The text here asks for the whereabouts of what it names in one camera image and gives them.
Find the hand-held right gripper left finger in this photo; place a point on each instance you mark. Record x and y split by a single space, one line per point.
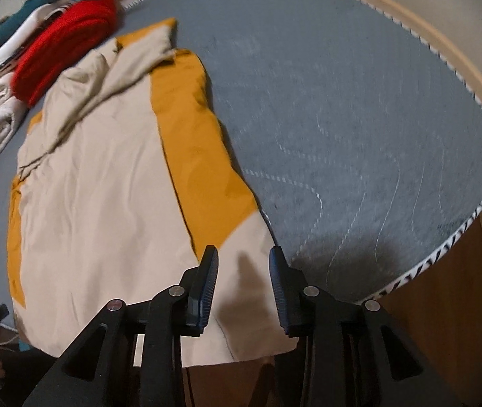
205 290

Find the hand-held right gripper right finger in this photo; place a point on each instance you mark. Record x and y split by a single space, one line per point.
281 292

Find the beige and yellow hooded jacket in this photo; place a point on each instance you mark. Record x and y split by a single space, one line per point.
97 199

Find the grey bed mattress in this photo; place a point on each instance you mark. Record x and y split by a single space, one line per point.
330 114

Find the red folded quilt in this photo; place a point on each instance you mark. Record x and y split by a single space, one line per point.
63 38

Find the teal shark plush toy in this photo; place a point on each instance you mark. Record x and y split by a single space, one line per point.
25 13

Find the wooden bed frame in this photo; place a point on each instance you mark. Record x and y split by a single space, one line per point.
436 318

